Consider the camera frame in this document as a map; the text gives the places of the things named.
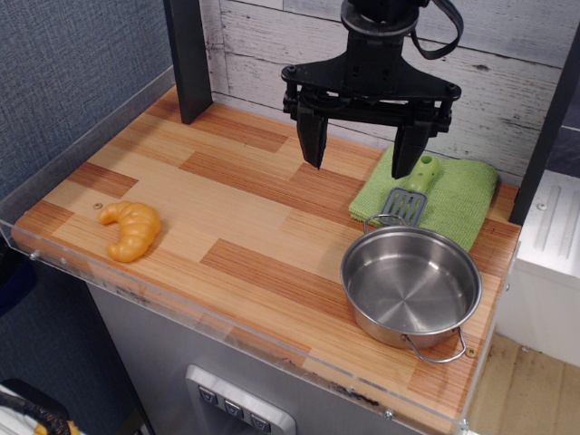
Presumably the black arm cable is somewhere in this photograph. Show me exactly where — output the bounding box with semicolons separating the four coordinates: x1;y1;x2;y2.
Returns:
410;0;465;60

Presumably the grey toy fridge cabinet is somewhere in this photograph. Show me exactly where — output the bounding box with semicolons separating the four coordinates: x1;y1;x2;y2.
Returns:
89;285;430;434

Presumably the black vertical post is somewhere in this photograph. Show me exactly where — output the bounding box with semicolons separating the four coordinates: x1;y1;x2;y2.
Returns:
163;0;213;124
509;1;579;225

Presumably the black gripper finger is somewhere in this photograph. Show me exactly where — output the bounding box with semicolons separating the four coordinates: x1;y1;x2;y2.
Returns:
296;111;328;169
391;121;429;179

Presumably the black vertical post right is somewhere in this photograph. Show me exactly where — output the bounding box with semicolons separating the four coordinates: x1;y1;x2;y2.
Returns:
509;1;579;225

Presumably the green folded cloth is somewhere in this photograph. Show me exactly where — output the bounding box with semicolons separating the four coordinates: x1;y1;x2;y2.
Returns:
349;148;498;251

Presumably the green handled grey spatula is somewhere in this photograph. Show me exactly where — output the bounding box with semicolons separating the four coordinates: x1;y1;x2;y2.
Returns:
379;155;440;227

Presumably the clear acrylic guard rail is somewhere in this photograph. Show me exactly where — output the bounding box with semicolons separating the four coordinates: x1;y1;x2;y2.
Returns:
0;65;521;435

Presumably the yellow black object bottom left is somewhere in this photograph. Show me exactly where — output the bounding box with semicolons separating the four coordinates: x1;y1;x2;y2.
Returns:
1;379;82;434

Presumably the stainless steel pot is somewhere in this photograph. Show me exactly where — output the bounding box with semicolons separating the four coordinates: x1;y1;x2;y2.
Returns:
340;214;483;362

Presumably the silver dispenser button panel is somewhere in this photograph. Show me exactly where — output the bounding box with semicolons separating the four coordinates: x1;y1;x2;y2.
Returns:
185;364;297;434

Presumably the white aluminium side frame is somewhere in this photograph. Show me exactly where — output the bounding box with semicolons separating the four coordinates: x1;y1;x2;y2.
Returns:
496;170;579;366

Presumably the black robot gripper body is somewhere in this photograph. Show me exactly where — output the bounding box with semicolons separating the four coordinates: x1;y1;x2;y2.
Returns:
281;23;461;133

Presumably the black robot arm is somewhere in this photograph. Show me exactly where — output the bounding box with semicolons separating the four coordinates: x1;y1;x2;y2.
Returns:
281;1;461;179

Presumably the black vertical post left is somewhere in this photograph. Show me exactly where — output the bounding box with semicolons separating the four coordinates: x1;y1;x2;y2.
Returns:
163;0;213;124

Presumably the orange plastic toy croissant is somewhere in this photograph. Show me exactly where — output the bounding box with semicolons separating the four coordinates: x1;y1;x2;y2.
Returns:
99;201;161;263

